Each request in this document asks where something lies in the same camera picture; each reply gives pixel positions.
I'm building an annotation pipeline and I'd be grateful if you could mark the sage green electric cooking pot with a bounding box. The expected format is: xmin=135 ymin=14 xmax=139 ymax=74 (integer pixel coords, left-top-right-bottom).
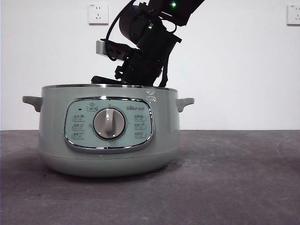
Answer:
xmin=22 ymin=83 xmax=195 ymax=177

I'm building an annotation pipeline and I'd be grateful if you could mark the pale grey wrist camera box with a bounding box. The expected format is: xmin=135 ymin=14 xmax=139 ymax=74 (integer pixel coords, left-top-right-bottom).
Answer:
xmin=95 ymin=39 xmax=125 ymax=62

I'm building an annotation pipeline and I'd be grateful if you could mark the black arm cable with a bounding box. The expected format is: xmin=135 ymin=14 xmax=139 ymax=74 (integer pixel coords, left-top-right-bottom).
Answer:
xmin=105 ymin=0 xmax=137 ymax=60

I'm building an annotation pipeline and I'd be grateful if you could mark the white wall socket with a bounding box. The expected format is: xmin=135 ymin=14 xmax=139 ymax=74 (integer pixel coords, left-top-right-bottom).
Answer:
xmin=286 ymin=4 xmax=300 ymax=26
xmin=88 ymin=3 xmax=109 ymax=26

